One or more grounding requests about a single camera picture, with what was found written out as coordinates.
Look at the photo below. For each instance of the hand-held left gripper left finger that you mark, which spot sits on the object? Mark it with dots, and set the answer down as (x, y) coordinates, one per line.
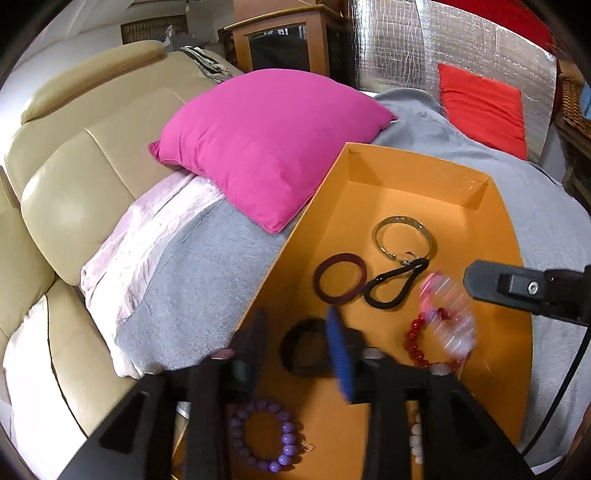
(256, 341)

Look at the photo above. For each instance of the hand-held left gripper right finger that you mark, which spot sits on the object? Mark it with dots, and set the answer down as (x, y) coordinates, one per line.
(340, 360)

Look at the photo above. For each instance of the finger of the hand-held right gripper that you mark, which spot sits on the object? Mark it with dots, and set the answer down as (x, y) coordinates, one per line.
(489, 281)

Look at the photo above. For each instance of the black fabric band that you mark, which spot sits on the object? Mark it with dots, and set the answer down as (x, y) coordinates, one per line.
(288, 355)

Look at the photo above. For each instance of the orange cardboard box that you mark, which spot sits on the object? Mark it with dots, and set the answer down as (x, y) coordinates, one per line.
(406, 194)

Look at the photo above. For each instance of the dark red bangle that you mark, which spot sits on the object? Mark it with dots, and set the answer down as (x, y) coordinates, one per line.
(323, 288)

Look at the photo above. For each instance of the silver bangle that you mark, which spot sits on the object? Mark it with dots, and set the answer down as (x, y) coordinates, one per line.
(429, 235)

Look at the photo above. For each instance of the grey blanket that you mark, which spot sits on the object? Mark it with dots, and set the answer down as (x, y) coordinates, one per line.
(194, 286)

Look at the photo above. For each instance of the pale pink sheet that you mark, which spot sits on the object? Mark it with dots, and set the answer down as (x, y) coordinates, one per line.
(134, 240)

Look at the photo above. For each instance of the red cushion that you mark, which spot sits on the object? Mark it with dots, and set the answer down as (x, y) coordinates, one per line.
(485, 110)

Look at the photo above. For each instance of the wicker basket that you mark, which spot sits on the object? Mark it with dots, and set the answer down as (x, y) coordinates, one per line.
(572, 101)

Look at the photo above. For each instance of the pink pillow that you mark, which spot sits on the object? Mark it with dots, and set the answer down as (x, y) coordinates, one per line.
(272, 143)

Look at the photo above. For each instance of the beige leather sofa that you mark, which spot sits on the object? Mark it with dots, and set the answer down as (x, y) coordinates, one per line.
(69, 184)

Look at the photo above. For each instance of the silver insulation sheet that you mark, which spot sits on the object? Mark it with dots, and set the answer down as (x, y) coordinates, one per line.
(392, 41)

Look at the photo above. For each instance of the red cloth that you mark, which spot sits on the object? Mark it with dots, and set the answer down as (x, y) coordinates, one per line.
(531, 23)

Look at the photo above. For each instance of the striped cloth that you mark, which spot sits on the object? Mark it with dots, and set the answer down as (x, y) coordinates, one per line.
(205, 62)

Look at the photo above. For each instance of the wooden cabinet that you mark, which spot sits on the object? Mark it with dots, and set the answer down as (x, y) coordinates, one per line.
(277, 41)

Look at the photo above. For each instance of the woven blind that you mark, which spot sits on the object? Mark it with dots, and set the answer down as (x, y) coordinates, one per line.
(147, 30)

